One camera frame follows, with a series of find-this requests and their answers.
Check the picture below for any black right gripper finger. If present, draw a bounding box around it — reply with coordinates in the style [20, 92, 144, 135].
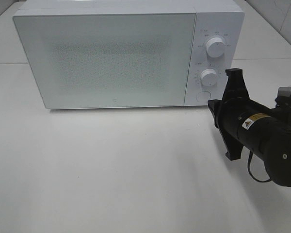
[225, 68, 245, 97]
[224, 135, 243, 161]

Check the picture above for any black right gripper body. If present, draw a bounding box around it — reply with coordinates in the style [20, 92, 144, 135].
[214, 96, 281, 155]

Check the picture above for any white timer knob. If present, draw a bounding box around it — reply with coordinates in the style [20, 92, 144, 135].
[200, 69, 218, 86]

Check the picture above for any white round door button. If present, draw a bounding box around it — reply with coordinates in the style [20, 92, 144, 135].
[196, 91, 211, 104]

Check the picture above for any white microwave door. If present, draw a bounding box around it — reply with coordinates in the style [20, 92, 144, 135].
[13, 14, 195, 109]

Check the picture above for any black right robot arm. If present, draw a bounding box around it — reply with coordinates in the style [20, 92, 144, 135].
[208, 68, 291, 187]

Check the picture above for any upper white power knob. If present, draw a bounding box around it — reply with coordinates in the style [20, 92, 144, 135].
[206, 36, 226, 58]

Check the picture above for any white microwave oven body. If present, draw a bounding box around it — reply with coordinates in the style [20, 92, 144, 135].
[13, 0, 244, 109]

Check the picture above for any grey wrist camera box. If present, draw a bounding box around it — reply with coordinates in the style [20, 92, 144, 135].
[275, 86, 291, 126]

